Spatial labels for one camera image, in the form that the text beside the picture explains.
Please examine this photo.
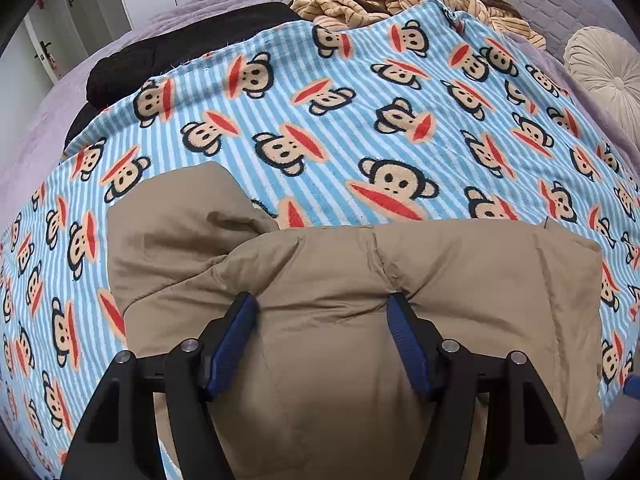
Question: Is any beige puffer jacket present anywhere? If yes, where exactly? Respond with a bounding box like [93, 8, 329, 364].
[106, 162, 602, 479]

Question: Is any purple fleece bedspread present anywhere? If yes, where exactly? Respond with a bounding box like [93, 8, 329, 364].
[0, 0, 640, 221]

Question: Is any round cream pleated cushion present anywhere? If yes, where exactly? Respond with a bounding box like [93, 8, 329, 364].
[564, 26, 639, 144]

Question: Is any blue striped monkey blanket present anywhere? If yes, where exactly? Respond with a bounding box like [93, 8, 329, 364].
[1, 0, 639, 479]

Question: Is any black garment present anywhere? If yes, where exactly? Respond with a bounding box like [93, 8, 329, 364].
[65, 2, 300, 144]

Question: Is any white wardrobe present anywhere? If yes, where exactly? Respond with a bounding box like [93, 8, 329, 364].
[1, 0, 192, 140]

